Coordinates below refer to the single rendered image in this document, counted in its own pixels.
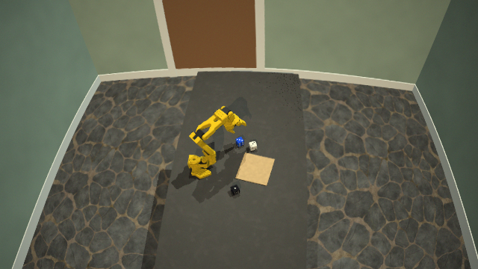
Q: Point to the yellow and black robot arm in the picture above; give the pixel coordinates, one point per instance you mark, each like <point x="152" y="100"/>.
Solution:
<point x="220" y="117"/>

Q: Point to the tan square mat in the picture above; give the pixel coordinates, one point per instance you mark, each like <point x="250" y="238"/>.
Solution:
<point x="255" y="168"/>

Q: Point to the blue die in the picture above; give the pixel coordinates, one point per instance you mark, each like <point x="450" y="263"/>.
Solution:
<point x="239" y="141"/>

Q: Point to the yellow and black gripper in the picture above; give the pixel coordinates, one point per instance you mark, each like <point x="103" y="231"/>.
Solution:
<point x="236" y="122"/>

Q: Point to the white die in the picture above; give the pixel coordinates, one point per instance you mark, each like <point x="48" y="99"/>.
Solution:
<point x="252" y="145"/>

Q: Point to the black die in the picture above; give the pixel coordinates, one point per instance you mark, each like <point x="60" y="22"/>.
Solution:
<point x="235" y="189"/>

